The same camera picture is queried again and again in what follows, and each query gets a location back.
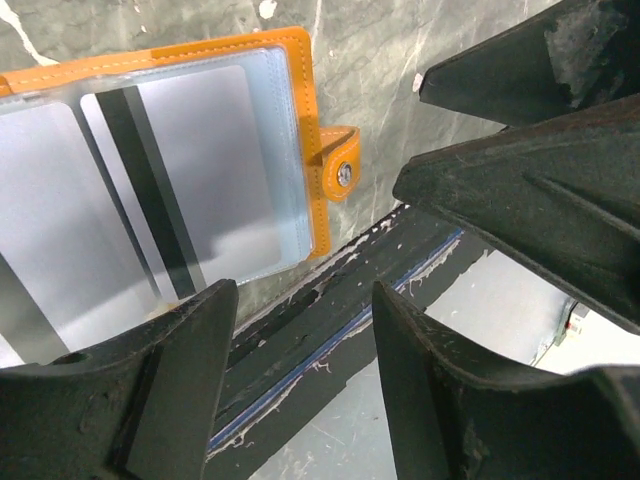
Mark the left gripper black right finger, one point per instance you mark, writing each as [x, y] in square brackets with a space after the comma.
[457, 410]

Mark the silver card with black stripe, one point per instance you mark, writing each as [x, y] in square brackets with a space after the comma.
[183, 152]

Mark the tan leather card holder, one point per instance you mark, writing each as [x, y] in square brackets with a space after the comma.
[73, 273]

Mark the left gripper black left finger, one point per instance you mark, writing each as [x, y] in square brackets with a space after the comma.
[138, 406]

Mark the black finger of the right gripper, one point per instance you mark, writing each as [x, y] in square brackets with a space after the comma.
[574, 55]
[559, 197]

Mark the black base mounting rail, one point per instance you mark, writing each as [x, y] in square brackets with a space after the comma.
[294, 359]

